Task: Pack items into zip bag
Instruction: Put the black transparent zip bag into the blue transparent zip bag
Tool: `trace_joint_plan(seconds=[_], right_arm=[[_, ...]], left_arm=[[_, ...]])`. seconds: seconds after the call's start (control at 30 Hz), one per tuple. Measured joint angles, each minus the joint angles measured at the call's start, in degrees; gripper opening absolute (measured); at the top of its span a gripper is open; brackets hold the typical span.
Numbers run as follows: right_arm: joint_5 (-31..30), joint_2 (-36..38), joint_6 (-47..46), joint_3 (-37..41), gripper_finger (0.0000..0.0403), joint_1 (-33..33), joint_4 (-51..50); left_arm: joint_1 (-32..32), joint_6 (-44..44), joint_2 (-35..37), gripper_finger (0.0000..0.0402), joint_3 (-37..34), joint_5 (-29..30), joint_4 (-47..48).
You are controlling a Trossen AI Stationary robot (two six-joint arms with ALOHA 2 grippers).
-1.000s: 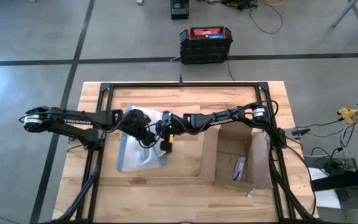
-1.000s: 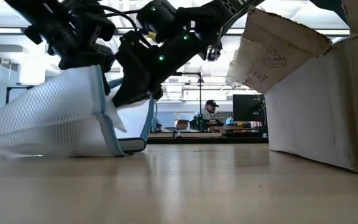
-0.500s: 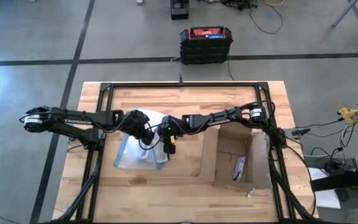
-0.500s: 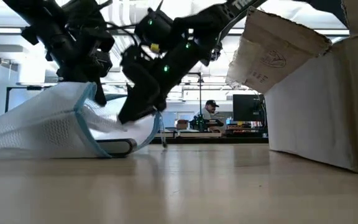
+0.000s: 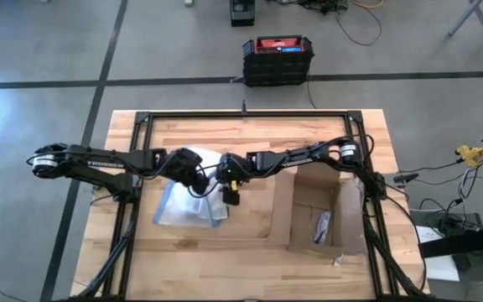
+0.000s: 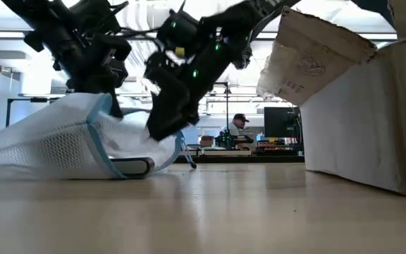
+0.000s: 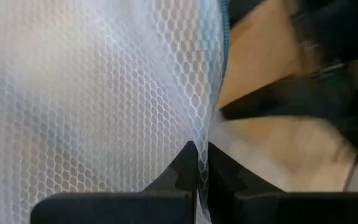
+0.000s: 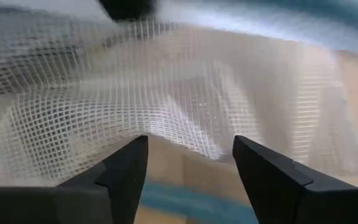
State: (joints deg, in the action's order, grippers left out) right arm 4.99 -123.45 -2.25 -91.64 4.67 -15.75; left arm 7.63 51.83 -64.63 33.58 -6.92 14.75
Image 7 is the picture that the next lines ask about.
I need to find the brown cardboard box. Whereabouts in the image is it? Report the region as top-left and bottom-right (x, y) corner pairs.
(218, 0), (358, 192)

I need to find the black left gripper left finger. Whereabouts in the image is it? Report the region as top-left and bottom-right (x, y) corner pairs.
(30, 140), (198, 224)

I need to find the white mesh blue-zipper bag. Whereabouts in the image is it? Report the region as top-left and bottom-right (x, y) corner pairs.
(0, 0), (231, 224)

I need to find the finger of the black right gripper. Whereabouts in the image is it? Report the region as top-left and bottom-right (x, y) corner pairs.
(221, 67), (354, 121)

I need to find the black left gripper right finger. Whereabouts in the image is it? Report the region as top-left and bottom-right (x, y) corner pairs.
(206, 141), (358, 224)

